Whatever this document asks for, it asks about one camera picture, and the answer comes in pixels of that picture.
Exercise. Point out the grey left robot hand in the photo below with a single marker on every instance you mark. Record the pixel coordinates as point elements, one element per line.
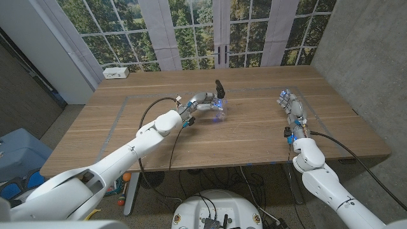
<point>197,100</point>

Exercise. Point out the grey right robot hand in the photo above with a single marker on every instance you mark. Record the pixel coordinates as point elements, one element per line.
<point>295,108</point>

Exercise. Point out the black spray top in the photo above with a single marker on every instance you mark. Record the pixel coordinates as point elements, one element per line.
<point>219,89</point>

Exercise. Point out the clear plastic spray bottle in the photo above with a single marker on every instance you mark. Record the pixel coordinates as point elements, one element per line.
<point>221,116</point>

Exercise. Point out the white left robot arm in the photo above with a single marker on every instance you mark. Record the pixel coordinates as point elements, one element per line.
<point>111,162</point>

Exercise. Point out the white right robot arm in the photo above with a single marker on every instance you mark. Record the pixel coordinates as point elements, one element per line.
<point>324,184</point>

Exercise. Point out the orange toy ball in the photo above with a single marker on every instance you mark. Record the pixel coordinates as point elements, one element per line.
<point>126,177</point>

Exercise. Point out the printed window backdrop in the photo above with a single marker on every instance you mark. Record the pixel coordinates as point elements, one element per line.
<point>197,31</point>

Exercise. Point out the white power strip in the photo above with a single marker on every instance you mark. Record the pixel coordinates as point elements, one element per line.
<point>115,72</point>

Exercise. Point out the black round fan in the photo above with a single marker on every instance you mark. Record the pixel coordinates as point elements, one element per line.
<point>152,179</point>

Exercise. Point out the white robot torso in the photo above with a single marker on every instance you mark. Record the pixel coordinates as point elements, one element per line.
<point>219,206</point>

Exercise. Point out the white table leg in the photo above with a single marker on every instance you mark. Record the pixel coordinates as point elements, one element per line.
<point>131,194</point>

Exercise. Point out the teal toy basket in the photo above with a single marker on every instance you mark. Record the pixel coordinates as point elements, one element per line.
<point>117,187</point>

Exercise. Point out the colourful toy maraca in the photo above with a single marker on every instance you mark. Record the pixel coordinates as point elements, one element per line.
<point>121,198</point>

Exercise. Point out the yellow toy banana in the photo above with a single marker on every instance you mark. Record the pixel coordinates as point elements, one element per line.
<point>92,213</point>

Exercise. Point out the blue storage bin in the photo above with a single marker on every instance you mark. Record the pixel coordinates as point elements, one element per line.
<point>22,149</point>

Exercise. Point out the blue and black headset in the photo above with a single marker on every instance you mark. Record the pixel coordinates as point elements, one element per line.
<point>27,183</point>

